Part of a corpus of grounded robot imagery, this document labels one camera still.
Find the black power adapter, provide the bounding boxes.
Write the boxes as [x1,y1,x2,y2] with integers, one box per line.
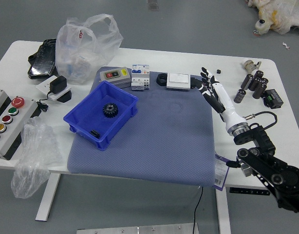
[49,75,68,95]

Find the black module with green terminals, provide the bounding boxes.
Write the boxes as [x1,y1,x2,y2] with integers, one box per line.
[262,89,284,110]

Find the grey multi-button control box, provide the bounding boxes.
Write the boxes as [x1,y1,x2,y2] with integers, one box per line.
[0,88,39,161]

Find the blue-grey fabric mat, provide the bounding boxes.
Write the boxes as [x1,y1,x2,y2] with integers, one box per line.
[66,66,229,189]

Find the translucent white plastic bag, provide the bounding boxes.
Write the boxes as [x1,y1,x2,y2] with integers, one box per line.
[55,14,124,85]

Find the white circuit breaker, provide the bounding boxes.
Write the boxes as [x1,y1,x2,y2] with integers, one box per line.
[131,64,151,92]

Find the big black gear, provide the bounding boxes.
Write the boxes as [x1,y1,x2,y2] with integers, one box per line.
[102,102,120,119]

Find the beige metal connector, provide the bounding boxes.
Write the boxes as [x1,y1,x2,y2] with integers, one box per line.
[242,59,262,73]

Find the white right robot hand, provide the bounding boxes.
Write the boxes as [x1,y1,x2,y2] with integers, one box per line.
[199,67,248,134]

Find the white table leg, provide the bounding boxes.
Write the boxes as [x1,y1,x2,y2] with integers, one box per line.
[35,173,61,222]
[215,187,232,234]

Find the black round connector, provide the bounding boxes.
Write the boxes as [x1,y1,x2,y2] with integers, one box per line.
[156,73,168,86]

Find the blue plastic box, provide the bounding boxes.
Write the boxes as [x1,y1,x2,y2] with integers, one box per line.
[63,80,140,151]

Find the black plug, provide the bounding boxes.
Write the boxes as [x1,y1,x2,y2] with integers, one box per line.
[189,77,203,90]

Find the clear floor fixture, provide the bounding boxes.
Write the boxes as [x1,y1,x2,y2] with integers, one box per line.
[146,0,160,12]

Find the white socket plate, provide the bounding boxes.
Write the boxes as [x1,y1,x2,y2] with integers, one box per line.
[36,75,72,101]

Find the white barcode mat tag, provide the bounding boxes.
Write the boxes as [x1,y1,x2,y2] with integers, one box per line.
[213,155,230,190]

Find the black plastic tray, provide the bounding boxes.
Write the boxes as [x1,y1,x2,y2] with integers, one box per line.
[27,38,59,80]

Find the black flat block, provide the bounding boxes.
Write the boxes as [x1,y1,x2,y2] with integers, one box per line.
[57,89,73,103]

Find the black adapter cord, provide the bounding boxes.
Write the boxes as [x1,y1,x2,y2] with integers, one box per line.
[37,91,53,113]

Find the white wall switch panel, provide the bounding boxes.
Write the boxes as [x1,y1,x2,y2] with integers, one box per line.
[166,72,191,91]

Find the thin black floor cable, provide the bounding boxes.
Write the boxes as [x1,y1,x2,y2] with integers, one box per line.
[192,186,204,234]

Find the grey push-button switch box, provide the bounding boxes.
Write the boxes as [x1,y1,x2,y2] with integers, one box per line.
[99,67,132,88]

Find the clear crumpled plastic bag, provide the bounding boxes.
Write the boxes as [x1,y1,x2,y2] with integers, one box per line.
[10,116,64,199]

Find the black table control panel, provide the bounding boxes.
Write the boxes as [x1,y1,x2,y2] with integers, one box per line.
[229,187,272,196]

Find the plush toy in plastic wrap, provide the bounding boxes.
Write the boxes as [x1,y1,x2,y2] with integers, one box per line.
[245,0,299,35]

